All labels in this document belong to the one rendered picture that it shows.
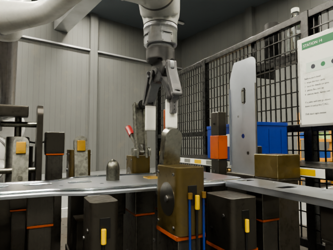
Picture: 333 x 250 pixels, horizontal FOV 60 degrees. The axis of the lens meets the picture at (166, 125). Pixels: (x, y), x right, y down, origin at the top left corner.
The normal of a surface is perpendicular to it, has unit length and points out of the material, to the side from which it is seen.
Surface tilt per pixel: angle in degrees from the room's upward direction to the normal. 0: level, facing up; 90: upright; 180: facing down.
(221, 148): 90
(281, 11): 90
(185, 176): 90
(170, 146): 102
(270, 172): 90
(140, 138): 81
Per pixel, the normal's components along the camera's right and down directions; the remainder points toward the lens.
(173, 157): 0.43, 0.14
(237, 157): -0.90, -0.03
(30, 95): 0.60, -0.05
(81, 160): 0.44, -0.26
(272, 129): 0.32, -0.07
